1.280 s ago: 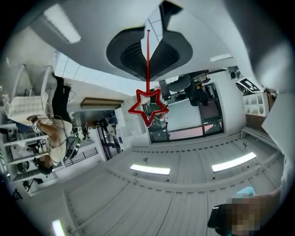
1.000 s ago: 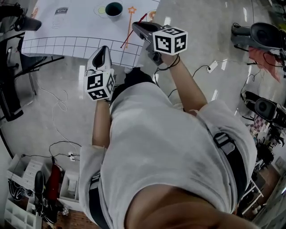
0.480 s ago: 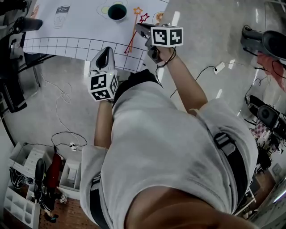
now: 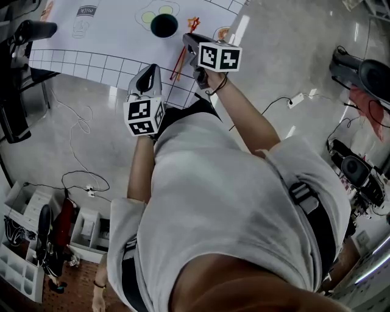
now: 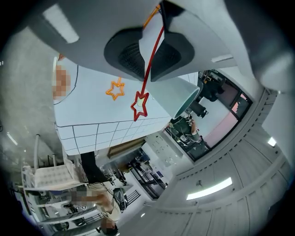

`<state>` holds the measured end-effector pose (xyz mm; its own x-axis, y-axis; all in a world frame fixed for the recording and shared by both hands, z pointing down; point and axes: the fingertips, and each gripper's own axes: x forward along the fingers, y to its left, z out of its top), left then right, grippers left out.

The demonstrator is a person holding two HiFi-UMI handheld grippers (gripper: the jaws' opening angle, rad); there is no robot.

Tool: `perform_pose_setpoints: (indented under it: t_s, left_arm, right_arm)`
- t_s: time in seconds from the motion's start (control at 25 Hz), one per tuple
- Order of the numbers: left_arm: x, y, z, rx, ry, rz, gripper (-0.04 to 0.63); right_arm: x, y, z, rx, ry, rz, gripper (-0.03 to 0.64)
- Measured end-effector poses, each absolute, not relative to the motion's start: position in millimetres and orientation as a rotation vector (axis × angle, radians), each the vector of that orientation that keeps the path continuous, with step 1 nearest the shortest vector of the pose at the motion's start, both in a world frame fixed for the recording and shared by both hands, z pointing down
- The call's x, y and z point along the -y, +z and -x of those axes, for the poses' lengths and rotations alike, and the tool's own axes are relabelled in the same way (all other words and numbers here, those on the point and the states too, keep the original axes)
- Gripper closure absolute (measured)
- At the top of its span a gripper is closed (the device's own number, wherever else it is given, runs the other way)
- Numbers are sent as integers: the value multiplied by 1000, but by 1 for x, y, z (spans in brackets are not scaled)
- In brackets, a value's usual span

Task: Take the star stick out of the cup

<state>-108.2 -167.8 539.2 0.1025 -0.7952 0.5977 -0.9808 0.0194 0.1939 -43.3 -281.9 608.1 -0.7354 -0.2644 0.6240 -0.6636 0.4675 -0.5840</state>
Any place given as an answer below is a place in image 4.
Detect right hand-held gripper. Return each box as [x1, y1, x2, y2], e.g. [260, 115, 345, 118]
[182, 32, 243, 90]

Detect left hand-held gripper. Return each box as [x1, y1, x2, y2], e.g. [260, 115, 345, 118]
[122, 63, 166, 137]

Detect red star cutout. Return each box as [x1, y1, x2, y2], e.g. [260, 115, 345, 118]
[169, 17, 202, 81]

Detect orange star-topped cocktail stick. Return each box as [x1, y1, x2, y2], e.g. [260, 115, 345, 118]
[176, 17, 199, 82]

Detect grey cup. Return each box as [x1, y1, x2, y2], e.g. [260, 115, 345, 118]
[149, 12, 179, 40]

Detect person's right forearm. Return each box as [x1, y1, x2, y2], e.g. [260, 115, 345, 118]
[207, 73, 282, 158]

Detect person's left forearm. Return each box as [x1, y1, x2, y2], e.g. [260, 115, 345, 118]
[126, 135, 158, 205]

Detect black right wrist band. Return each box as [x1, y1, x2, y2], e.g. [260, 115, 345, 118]
[205, 74, 229, 97]

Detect person's black trousers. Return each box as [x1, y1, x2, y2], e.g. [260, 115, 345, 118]
[156, 98, 224, 141]

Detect white grid tablecloth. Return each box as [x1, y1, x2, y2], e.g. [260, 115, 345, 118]
[28, 0, 249, 110]

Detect black tumbler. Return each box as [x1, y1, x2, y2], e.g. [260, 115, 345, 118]
[14, 19, 59, 43]

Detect person's grey shirt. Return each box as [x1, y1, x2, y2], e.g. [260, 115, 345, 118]
[107, 112, 352, 312]

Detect black folding chair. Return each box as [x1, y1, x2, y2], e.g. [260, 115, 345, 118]
[0, 38, 60, 111]

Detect white open box unit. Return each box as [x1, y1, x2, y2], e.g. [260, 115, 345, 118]
[69, 208, 111, 254]

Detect red cloth bag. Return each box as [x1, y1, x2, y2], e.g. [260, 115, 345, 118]
[54, 197, 77, 248]

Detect black equipment bundle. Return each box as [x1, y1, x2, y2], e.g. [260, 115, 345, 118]
[34, 204, 67, 278]

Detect pink cloth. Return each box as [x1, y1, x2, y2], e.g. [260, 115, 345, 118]
[348, 85, 390, 144]

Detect white compartment shelf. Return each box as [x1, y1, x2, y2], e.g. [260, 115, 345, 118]
[0, 241, 47, 303]

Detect person's chin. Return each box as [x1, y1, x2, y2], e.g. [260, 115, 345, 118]
[171, 253, 352, 312]

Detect white floor cable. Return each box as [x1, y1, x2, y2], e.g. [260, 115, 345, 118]
[49, 87, 102, 190]

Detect black power cable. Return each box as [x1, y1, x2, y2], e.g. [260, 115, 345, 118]
[228, 96, 294, 132]
[22, 170, 111, 202]

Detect person's left black harness strap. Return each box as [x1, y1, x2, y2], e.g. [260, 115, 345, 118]
[121, 238, 151, 312]

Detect person's black harness strap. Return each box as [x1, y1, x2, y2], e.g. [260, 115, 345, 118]
[287, 182, 338, 282]
[121, 238, 151, 312]

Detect person's right black harness strap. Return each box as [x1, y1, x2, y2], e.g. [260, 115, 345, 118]
[287, 182, 338, 282]

